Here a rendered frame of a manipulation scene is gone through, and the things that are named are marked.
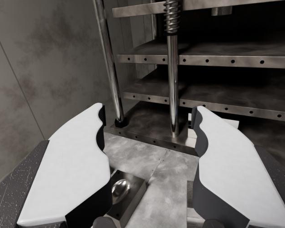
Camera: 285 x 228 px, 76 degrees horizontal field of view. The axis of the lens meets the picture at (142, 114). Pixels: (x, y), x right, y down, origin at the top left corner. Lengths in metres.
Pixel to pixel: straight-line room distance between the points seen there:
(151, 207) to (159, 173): 0.18
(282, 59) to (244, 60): 0.14
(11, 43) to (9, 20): 0.24
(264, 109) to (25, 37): 2.49
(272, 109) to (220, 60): 0.34
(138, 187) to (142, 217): 0.11
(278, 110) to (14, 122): 2.52
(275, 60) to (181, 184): 0.67
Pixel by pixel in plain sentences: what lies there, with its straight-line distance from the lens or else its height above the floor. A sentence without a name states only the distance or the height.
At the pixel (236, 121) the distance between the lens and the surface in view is 1.09.
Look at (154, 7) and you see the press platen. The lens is 1.08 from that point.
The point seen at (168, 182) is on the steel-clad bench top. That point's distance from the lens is 0.93.
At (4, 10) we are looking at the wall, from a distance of 2.64.
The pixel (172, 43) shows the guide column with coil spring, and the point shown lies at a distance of 0.97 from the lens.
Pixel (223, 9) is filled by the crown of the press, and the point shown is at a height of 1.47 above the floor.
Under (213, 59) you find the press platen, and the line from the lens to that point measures 0.98.
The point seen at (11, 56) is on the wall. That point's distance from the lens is 2.59.
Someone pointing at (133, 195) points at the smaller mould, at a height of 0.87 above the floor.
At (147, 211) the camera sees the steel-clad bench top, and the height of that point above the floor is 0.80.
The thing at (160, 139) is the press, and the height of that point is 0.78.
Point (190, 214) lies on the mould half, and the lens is 0.74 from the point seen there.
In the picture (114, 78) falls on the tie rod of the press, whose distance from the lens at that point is 1.20.
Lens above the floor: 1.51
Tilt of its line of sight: 29 degrees down
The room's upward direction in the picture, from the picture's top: 7 degrees counter-clockwise
